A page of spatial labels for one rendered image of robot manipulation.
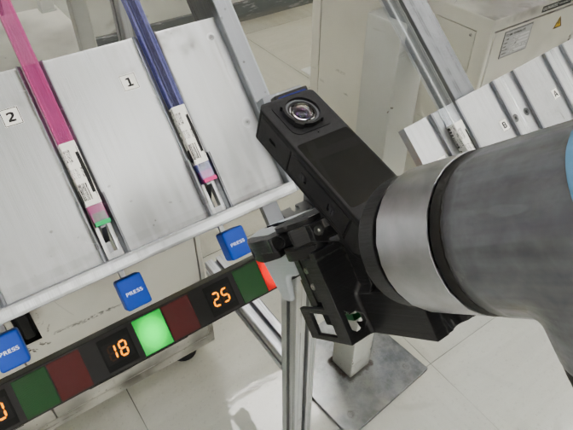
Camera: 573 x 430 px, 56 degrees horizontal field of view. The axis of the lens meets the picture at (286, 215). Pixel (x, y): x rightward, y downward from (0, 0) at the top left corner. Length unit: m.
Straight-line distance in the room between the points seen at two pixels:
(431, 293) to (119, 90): 0.39
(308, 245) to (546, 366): 1.12
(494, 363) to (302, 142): 1.10
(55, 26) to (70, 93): 0.76
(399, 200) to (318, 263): 0.09
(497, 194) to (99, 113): 0.41
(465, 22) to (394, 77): 0.64
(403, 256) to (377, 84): 0.54
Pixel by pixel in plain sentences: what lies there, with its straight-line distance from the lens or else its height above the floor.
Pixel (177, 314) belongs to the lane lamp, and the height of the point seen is 0.66.
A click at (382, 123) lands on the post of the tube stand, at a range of 0.78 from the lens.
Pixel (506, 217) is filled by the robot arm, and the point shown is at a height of 0.96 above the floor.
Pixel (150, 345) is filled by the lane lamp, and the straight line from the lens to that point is 0.54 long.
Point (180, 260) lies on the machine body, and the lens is 1.02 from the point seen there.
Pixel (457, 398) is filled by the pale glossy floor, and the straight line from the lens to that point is 1.29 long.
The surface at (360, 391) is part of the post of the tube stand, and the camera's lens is 1.24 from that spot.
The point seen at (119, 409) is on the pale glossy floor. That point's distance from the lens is 1.28.
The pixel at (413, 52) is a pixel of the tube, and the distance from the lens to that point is 0.59.
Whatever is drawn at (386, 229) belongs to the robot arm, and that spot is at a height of 0.91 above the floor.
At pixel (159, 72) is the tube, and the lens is 0.55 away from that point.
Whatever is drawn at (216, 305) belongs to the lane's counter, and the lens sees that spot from 0.55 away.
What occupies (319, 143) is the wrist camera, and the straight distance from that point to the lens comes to 0.32.
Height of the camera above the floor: 1.08
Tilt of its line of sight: 42 degrees down
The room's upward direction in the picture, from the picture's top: straight up
